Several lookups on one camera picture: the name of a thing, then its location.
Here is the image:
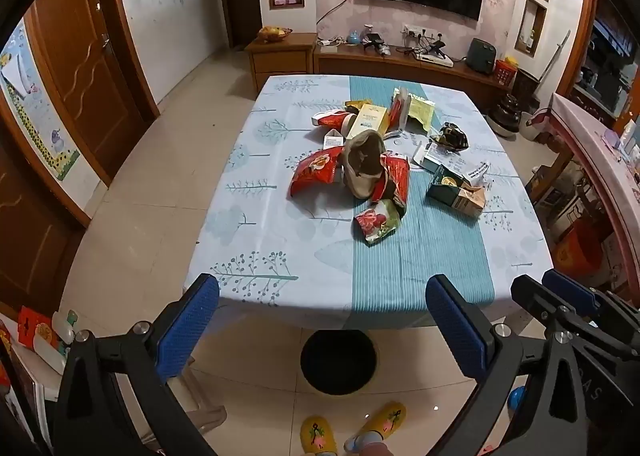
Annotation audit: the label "brown wooden door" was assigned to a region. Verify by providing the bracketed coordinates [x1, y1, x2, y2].
[25, 0, 151, 187]
[0, 136, 86, 307]

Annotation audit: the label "orange bucket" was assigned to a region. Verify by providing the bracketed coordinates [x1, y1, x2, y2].
[555, 221, 606, 282]

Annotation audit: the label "brown kraft paper bag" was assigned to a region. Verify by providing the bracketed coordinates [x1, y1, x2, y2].
[340, 130, 388, 199]

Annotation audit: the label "black stacked pot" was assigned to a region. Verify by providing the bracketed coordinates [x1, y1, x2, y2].
[487, 94, 523, 137]

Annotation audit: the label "orange and white box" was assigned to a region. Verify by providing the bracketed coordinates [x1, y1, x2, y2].
[387, 86, 411, 129]

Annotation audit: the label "tree print tablecloth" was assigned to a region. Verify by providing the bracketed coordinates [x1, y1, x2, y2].
[182, 74, 553, 332]

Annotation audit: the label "red snack bag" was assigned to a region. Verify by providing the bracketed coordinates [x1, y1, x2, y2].
[370, 152, 411, 217]
[289, 146, 346, 198]

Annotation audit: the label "dark green box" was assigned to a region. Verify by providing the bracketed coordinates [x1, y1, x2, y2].
[425, 163, 473, 204]

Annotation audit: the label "person's right leg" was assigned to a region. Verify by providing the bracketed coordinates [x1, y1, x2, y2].
[350, 431, 396, 456]

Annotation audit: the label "yellow-green plastic pouch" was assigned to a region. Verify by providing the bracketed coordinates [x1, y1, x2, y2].
[400, 94, 435, 134]

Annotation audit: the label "dark foil wrapper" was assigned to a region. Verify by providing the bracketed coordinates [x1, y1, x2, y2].
[431, 121, 470, 153]

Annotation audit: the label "red paper packets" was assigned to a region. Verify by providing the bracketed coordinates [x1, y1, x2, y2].
[17, 306, 61, 352]

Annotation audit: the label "wall poster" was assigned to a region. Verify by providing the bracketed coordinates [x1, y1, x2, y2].
[0, 19, 81, 182]

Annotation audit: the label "white printed carton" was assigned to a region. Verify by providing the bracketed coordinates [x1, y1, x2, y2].
[412, 139, 451, 172]

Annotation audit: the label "cream yellow box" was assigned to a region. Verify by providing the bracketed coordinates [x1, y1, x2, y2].
[345, 105, 390, 139]

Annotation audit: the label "red and green snack packet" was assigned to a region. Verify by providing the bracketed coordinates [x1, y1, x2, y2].
[353, 199, 405, 247]

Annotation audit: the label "red basket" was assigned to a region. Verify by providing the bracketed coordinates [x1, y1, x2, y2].
[494, 60, 518, 87]

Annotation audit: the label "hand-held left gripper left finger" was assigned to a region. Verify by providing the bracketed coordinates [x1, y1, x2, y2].
[52, 273, 221, 456]

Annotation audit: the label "wooden television console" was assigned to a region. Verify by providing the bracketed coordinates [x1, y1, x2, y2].
[312, 41, 511, 110]

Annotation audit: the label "wall power strip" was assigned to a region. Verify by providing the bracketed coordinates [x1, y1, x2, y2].
[402, 25, 443, 40]

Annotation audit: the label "pink cloth covered table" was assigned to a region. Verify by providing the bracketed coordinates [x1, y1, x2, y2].
[550, 91, 640, 297]

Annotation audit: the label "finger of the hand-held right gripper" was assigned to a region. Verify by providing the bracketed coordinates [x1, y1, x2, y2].
[541, 268, 640, 334]
[510, 275, 640, 377]

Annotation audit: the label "small white box black print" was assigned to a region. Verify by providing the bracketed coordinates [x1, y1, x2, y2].
[462, 161, 493, 187]

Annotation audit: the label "fruit bowl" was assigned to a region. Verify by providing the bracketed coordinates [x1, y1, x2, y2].
[257, 25, 293, 43]

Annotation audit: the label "small wooden cabinet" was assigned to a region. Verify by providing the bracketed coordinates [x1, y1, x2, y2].
[245, 32, 318, 92]

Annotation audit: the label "black table pedestal base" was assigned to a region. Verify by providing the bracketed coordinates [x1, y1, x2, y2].
[300, 330, 377, 396]

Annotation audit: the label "white plastic stool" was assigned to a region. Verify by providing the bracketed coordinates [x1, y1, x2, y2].
[145, 361, 227, 442]

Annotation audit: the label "brown carton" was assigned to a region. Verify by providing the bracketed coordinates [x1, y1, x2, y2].
[452, 183, 487, 219]

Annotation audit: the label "grey green appliance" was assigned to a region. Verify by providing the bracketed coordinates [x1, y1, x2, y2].
[466, 38, 497, 74]

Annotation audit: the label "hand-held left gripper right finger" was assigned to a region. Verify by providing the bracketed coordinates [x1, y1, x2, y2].
[425, 273, 618, 456]

